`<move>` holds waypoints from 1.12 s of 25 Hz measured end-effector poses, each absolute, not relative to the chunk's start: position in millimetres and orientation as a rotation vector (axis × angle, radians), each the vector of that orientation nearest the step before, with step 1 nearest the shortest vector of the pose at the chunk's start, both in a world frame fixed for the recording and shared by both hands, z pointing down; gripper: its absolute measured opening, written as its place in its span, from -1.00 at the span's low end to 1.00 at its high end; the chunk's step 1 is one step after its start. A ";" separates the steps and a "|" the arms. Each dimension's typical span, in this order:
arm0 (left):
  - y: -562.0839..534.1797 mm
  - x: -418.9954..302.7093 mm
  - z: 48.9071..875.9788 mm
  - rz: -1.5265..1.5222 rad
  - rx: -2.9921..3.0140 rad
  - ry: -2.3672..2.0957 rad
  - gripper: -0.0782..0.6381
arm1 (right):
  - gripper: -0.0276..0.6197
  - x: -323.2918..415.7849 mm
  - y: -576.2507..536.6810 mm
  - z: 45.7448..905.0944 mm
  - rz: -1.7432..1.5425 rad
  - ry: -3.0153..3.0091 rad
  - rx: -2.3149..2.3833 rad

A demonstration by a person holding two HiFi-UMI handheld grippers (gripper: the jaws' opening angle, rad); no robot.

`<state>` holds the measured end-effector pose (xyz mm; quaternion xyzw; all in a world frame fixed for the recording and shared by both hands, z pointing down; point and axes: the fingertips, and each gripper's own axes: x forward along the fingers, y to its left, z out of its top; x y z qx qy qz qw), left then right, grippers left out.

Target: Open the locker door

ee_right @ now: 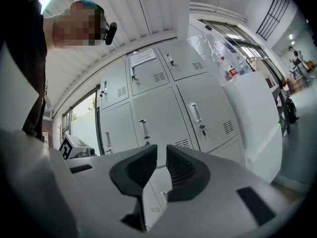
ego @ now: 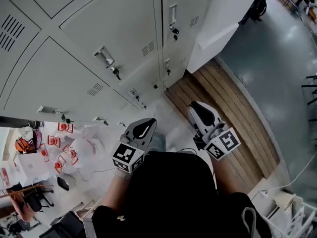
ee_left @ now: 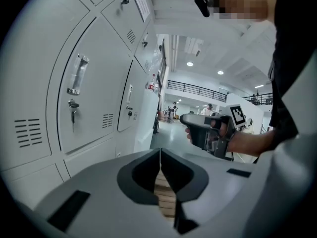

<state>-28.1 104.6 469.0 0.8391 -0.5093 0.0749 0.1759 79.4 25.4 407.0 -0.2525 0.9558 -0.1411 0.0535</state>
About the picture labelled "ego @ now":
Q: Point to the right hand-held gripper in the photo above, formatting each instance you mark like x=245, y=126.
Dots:
x=223, y=140

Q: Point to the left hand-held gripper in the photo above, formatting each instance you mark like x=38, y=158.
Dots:
x=138, y=142

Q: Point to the grey locker door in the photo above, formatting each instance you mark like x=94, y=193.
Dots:
x=177, y=63

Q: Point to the grey metal locker cabinet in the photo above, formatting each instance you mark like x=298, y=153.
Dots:
x=86, y=21

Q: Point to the person's left forearm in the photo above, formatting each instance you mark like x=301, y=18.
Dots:
x=114, y=192

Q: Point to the person's right forearm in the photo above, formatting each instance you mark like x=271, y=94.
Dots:
x=223, y=177

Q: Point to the person's jeans leg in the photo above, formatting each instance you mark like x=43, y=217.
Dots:
x=158, y=142

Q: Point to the person's white shoe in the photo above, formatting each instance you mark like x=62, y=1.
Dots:
x=173, y=148

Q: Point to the wooden slat platform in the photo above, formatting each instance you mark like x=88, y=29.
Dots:
x=237, y=113

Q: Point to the person's black shirt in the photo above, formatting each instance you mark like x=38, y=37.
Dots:
x=173, y=195

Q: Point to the group of clear water jugs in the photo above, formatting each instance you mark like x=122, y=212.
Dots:
x=74, y=147

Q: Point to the black flat device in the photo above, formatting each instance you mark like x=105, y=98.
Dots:
x=63, y=183

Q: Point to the pink roll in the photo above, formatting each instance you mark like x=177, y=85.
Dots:
x=37, y=137

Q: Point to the white plug adapter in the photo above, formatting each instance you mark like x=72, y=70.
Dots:
x=264, y=194

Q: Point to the white covered table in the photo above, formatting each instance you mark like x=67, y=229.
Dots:
x=223, y=14

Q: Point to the plain white box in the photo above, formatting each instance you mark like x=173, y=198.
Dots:
x=32, y=167

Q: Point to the black case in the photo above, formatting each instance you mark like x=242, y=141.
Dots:
x=67, y=225

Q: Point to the orange and black object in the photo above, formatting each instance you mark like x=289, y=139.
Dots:
x=22, y=145

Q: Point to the black office chair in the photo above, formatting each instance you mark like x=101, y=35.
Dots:
x=34, y=202

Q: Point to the black chair beside table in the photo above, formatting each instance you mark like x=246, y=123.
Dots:
x=258, y=7

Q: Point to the white box with red label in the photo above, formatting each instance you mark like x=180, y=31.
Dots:
x=7, y=180

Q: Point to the beige folding frame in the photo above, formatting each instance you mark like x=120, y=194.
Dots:
x=86, y=208

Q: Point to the black metal frame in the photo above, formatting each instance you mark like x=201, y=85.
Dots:
x=310, y=93

